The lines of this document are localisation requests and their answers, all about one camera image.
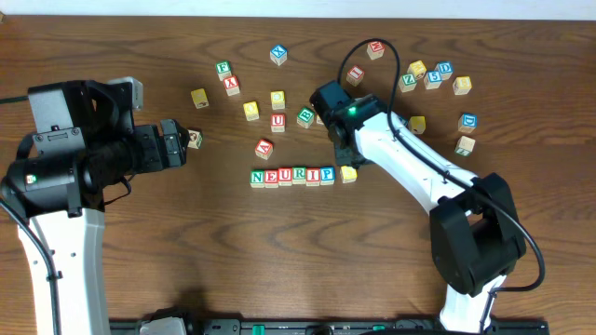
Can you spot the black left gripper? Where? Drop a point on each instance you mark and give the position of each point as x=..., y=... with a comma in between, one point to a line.
x=169, y=144

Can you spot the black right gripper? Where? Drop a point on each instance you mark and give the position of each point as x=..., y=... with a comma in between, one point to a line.
x=345, y=152

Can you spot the yellow S block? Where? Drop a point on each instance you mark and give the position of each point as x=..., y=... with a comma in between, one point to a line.
x=348, y=174

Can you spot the blue P block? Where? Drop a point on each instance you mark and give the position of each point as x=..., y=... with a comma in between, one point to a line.
x=327, y=176

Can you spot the red i block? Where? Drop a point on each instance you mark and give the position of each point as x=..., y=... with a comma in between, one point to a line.
x=355, y=75
x=313, y=177

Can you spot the green R block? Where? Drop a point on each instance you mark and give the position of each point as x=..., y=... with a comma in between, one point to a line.
x=298, y=175

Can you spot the red u block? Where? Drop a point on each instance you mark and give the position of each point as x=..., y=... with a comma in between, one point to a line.
x=285, y=176
x=278, y=123

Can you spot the red E block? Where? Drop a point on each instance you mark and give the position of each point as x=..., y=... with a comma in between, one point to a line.
x=271, y=178

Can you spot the green N block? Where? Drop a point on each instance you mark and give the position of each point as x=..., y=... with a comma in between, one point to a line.
x=257, y=178

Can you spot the picture face wooden block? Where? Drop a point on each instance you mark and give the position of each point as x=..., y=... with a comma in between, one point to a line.
x=195, y=139

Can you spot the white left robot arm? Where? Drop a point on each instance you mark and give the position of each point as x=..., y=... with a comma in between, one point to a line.
x=65, y=259

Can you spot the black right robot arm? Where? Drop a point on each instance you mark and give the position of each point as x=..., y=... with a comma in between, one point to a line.
x=475, y=242

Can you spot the green B block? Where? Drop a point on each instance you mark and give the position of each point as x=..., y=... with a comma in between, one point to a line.
x=306, y=117

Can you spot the blue 2 block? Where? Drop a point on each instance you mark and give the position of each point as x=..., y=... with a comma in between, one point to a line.
x=403, y=121

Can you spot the yellow block upper middle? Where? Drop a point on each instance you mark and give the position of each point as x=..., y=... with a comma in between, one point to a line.
x=278, y=100

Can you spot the green Z block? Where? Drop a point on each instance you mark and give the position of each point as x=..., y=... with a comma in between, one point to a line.
x=407, y=83

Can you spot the red M block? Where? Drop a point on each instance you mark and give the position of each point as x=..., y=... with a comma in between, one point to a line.
x=375, y=50

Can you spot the yellow K block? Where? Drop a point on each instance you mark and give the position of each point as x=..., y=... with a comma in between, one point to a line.
x=417, y=124

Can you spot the red A block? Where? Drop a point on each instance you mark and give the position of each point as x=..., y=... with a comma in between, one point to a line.
x=264, y=149

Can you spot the yellow block upper right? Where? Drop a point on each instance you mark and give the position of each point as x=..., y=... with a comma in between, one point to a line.
x=417, y=69

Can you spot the blue X block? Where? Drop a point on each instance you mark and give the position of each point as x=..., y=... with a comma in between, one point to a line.
x=278, y=54

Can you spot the yellow block left middle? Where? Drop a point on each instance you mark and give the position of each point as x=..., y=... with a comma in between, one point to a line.
x=251, y=110

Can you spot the blue 5 block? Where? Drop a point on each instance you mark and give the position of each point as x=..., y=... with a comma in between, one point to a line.
x=432, y=80

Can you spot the blue D block upper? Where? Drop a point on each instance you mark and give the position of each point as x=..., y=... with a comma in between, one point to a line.
x=445, y=69

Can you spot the blue d block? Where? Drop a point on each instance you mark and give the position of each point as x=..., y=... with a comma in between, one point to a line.
x=467, y=123
x=445, y=69

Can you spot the red Y block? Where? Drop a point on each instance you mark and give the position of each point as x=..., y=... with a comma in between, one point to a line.
x=231, y=85

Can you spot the yellow block far left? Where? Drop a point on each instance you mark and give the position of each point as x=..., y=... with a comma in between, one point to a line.
x=199, y=98

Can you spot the yellow 8 block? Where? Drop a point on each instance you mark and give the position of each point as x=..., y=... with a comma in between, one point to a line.
x=462, y=85

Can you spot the blue D block right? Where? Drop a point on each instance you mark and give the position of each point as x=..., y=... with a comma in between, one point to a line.
x=467, y=123

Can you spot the green L block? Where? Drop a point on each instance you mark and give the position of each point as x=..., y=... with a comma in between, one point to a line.
x=465, y=146

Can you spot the green F block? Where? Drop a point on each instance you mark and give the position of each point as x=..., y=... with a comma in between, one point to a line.
x=223, y=69

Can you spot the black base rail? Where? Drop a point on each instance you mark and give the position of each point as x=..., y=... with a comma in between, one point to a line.
x=172, y=321

